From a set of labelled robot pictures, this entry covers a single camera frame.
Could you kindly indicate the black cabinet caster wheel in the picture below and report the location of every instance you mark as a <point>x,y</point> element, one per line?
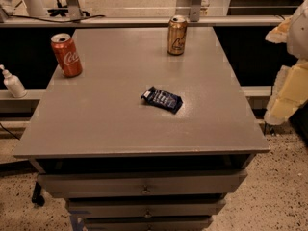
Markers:
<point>37,198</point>

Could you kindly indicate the grey metal rail frame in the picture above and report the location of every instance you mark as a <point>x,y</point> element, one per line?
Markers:
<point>215,13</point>

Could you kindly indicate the gold soda can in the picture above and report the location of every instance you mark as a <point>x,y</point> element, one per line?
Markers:
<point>176,36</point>

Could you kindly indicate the top grey drawer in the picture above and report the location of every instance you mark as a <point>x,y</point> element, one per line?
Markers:
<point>142,184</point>

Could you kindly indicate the white pump bottle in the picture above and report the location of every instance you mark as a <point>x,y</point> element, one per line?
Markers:
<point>13,84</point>

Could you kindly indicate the middle grey drawer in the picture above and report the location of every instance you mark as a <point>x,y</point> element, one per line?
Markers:
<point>145,208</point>

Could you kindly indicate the blue rxbar blueberry wrapper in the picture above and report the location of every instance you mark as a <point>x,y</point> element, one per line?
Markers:
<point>162,99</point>

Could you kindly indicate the grey drawer cabinet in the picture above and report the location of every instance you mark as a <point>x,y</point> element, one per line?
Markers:
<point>97,123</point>

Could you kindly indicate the grey drawer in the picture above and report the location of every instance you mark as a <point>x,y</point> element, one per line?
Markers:
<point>145,208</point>
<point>142,184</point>
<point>148,224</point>

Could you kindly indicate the red coke can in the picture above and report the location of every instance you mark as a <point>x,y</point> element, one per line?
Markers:
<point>66,54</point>

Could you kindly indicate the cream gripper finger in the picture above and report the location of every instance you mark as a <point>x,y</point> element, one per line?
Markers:
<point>279,34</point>
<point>290,92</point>

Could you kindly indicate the bottom grey drawer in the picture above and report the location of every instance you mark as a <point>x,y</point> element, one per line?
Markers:
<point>148,224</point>

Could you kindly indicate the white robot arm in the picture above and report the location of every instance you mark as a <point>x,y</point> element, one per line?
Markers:
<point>297,41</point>

